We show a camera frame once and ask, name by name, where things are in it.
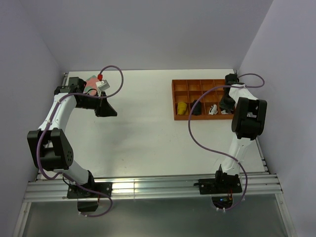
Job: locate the yellow rolled sock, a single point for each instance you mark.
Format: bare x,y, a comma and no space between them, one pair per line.
182,108

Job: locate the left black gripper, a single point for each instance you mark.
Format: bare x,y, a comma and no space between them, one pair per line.
103,109

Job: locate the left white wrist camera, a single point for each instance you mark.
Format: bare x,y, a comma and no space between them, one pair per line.
102,86

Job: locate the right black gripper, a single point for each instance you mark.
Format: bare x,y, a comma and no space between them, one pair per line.
227,107

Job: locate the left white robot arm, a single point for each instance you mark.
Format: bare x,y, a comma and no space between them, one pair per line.
49,146

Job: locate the white black striped sock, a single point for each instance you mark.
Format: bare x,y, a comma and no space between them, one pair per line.
213,110

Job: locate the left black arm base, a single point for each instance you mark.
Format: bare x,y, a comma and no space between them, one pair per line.
91,189

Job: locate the orange compartment tray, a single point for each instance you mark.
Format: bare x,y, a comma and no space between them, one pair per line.
188,90

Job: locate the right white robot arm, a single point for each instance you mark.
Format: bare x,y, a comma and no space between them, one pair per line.
247,123

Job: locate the pink green patterned socks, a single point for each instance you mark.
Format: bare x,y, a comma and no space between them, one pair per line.
91,87

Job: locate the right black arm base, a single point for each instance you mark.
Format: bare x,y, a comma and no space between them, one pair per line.
222,184

